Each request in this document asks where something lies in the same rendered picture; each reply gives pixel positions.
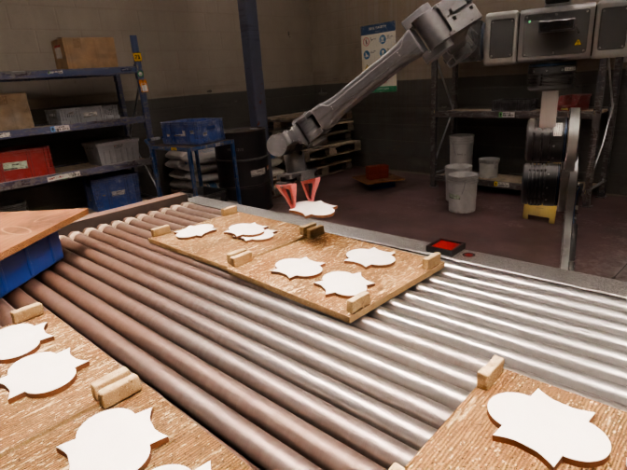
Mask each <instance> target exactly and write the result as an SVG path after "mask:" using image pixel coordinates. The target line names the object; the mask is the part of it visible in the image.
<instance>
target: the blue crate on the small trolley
mask: <svg viewBox="0 0 627 470"><path fill-rule="evenodd" d="M222 120H223V119H222V117H206V118H184V119H178V120H171V121H164V122H160V124H161V128H162V134H163V138H162V140H163V143H164V144H166V145H204V144H209V143H212V142H217V141H222V140H224V139H226V138H225V133H224V131H223V122H222Z"/></svg>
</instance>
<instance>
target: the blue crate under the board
mask: <svg viewBox="0 0 627 470"><path fill-rule="evenodd" d="M61 259H63V249H62V246H61V242H60V238H59V234H58V230H57V231H55V232H53V233H51V234H49V235H48V236H47V237H45V238H43V239H41V240H39V241H37V242H35V243H33V244H31V245H29V246H27V247H25V248H23V249H21V250H20V251H19V252H17V253H15V254H13V255H11V256H8V257H7V258H5V259H3V260H1V261H0V298H1V297H3V296H5V295H7V294H8V293H10V292H11V291H13V290H14V289H16V288H17V287H19V286H21V285H22V284H24V283H26V282H27V281H29V280H30V279H32V278H34V277H35V276H36V275H37V274H39V273H40V272H42V271H44V270H46V269H47V268H49V267H50V266H52V265H53V264H55V263H57V262H58V261H60V260H61Z"/></svg>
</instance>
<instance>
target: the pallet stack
mask: <svg viewBox="0 0 627 470"><path fill-rule="evenodd" d="M305 112H307V111H305ZM305 112H298V113H293V114H286V115H281V116H275V117H267V120H268V129H269V138H270V137H271V136H272V135H274V134H278V133H282V132H283V131H288V130H290V129H289V128H290V127H293V125H292V122H293V121H294V120H295V119H297V118H298V117H299V116H301V115H302V114H303V113H305ZM342 118H343V119H340V121H339V122H338V123H337V124H336V125H335V126H333V127H332V128H333V129H332V130H331V131H329V132H328V133H327V134H326V137H327V139H326V140H325V141H324V142H322V143H321V144H320V145H316V146H312V147H309V148H307V146H306V145H305V144H303V150H302V151H304V157H305V162H306V168H307V169H311V168H317V174H320V177H321V176H325V175H329V174H332V173H338V172H342V171H345V170H348V169H351V168H352V162H351V159H350V153H349V152H353V151H357V150H360V149H361V148H360V147H361V142H360V140H351V139H352V138H351V131H353V130H354V125H353V123H354V121H353V120H350V119H352V110H349V111H348V112H347V113H346V114H345V115H344V116H343V117H342ZM270 122H273V125H271V126H269V125H270ZM339 124H343V130H339V129H338V128H339ZM270 132H271V133H272V135H270ZM336 134H340V135H341V139H336ZM348 144H350V147H340V146H341V145H348ZM337 155H340V158H335V157H334V156H337ZM278 159H281V160H282V161H283V162H282V163H280V164H279V165H278V166H275V167H276V168H280V169H282V170H284V171H285V173H286V165H285V159H284V156H281V157H279V158H278ZM340 163H342V168H341V169H338V170H335V171H331V172H329V171H328V169H330V168H334V167H337V164H340Z"/></svg>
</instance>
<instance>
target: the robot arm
mask: <svg viewBox="0 0 627 470"><path fill-rule="evenodd" d="M481 18H482V15H481V14H480V12H479V11H478V9H477V8H476V6H475V4H473V2H472V0H442V1H440V2H439V3H437V4H435V5H434V6H432V7H431V6H430V5H429V3H428V2H427V3H425V4H423V5H421V6H420V7H418V8H417V9H416V10H415V11H414V12H412V13H411V14H410V16H409V17H408V18H406V19H405V20H404V21H403V22H402V23H401V24H402V26H403V27H404V29H405V30H406V32H405V34H404V35H403V36H402V37H401V38H400V40H399V41H398V42H397V43H396V44H395V45H394V46H393V47H392V48H391V49H390V50H388V51H387V52H386V53H385V54H384V55H383V56H382V57H381V58H380V59H378V60H377V61H376V62H375V63H373V64H372V65H371V66H370V67H368V68H367V69H366V70H365V71H364V72H362V73H361V74H360V75H359V76H357V77H356V78H355V79H354V80H352V81H351V82H350V83H349V84H348V85H346V86H345V87H344V88H343V89H341V90H340V91H339V92H338V93H336V94H335V95H334V96H333V97H331V98H330V99H328V100H326V101H325V102H323V103H320V104H318V105H317V106H316V107H315V108H313V109H312V110H309V111H307V112H305V113H303V114H302V115H301V116H299V117H298V118H297V119H295V120H294V121H293V122H292V125H293V127H290V128H289V129H290V130H288V131H283V132H282V133H278V134H274V135H272V136H271V137H270V138H269V139H268V141H267V149H268V151H269V152H270V154H271V155H273V156H275V157H281V156H284V159H285V165H286V173H281V174H277V175H276V178H277V180H281V182H277V183H276V187H277V188H278V190H279V191H280V192H281V194H282V195H283V196H284V197H285V199H286V201H287V203H288V204H289V206H290V208H291V209H294V208H295V207H296V195H297V184H291V182H292V181H296V180H298V182H299V181H301V184H302V187H303V189H304V192H305V195H306V197H307V200H308V201H314V196H315V192H316V190H317V188H318V185H319V182H320V174H318V175H314V174H315V173H317V168H311V169H307V168H306V162H305V157H304V151H302V150H303V144H305V145H306V146H307V148H309V147H312V146H316V145H320V144H321V143H322V142H324V141H325V140H326V139H327V137H326V134H327V133H328V132H329V131H331V130H332V129H333V128H332V127H333V126H335V125H336V124H337V123H338V122H339V121H340V119H341V118H342V117H343V116H344V115H345V114H346V113H347V112H348V111H349V110H350V109H351V108H353V107H354V106H355V105H356V104H358V103H359V102H361V101H362V100H363V99H364V98H366V97H367V96H368V95H370V94H371V93H372V92H373V91H375V90H376V89H377V88H379V87H380V86H381V85H382V84H383V83H384V82H385V81H387V80H388V79H389V78H391V77H392V76H393V75H395V74H396V73H397V72H399V71H400V70H401V69H402V68H404V67H405V66H406V65H408V64H409V63H411V62H413V61H415V60H417V59H419V58H421V57H423V59H424V60H425V62H426V64H430V63H432V62H433V61H435V60H436V59H437V58H439V57H440V56H441V55H442V57H443V60H444V62H445V63H446V64H448V66H449V67H450V68H452V67H454V66H456V65H457V64H458V63H460V62H477V61H478V60H479V59H480V52H481V21H480V20H481ZM414 29H417V30H418V32H419V33H420V35H421V37H422V38H423V40H424V41H425V43H426V44H427V46H428V47H429V49H430V50H428V49H427V47H426V46H425V43H424V42H423V40H422V39H421V37H420V36H419V35H418V33H417V32H416V31H415V30H414ZM471 59H472V60H471ZM308 184H313V188H312V195H311V196H310V192H309V185H308ZM286 189H289V191H290V195H291V200H292V202H291V200H290V198H289V197H288V194H287V192H286Z"/></svg>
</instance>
